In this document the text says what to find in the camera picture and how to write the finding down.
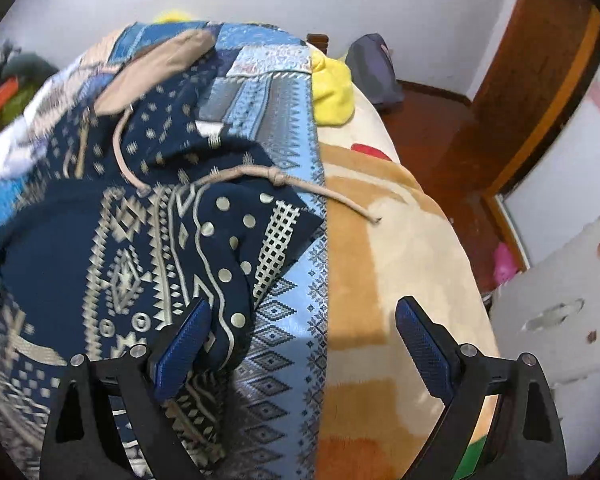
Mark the blue patchwork bedspread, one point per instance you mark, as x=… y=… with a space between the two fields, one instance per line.
x=290 y=209

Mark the grey bag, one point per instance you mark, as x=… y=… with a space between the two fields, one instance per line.
x=372 y=71

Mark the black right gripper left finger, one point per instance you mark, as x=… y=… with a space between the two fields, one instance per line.
x=81 y=439

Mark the brown wooden door frame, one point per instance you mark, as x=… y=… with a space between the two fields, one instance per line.
x=547 y=57

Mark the white damaged board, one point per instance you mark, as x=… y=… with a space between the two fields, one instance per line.
x=553 y=309

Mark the navy patterned hoodie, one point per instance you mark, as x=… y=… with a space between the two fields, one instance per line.
x=145 y=239

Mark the white folded cloth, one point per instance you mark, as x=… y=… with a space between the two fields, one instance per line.
x=16 y=155

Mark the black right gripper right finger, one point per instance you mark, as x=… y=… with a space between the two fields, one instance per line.
x=524 y=439

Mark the pink object on floor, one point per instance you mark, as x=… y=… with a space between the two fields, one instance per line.
x=505 y=266

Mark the yellow cloth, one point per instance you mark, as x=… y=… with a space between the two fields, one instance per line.
x=332 y=87

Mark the green and dark clutter pile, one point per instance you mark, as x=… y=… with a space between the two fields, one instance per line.
x=21 y=75

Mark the beige orange fleece blanket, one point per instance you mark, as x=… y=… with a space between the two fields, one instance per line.
x=377 y=413

